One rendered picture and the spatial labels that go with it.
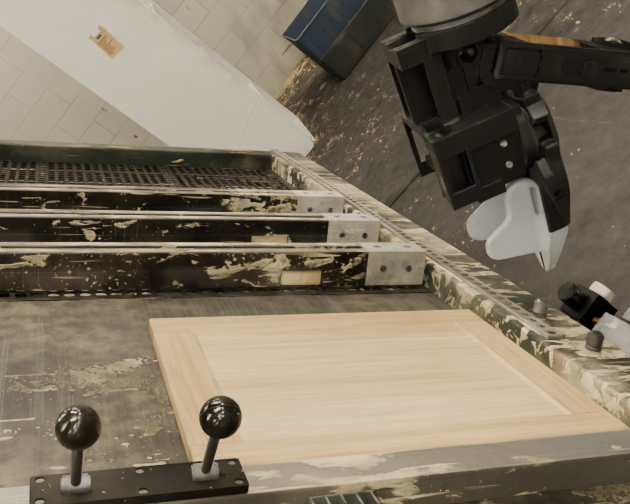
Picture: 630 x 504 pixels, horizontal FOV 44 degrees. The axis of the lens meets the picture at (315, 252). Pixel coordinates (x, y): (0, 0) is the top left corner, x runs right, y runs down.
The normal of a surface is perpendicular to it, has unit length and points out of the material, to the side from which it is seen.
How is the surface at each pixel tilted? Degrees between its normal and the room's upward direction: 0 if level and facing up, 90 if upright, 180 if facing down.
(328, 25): 90
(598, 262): 0
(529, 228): 92
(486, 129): 90
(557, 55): 91
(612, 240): 0
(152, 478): 57
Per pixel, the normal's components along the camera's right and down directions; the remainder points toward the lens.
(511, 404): 0.10, -0.96
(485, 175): 0.20, 0.43
